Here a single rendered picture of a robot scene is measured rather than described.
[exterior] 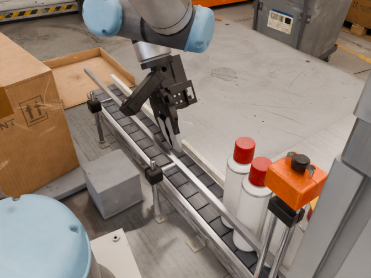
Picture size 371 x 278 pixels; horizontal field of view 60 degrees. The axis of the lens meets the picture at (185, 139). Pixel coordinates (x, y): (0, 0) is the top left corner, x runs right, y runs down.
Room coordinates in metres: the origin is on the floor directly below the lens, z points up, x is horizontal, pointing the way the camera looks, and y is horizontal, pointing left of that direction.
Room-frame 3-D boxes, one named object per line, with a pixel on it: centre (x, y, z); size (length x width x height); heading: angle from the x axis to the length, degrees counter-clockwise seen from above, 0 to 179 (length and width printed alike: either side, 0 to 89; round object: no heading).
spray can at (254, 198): (0.35, -0.12, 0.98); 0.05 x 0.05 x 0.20
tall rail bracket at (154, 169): (0.46, 0.05, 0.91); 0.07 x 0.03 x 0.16; 125
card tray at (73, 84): (1.05, 0.37, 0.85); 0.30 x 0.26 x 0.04; 35
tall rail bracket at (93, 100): (0.71, 0.22, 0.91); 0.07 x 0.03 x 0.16; 125
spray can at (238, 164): (0.39, -0.10, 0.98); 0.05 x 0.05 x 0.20
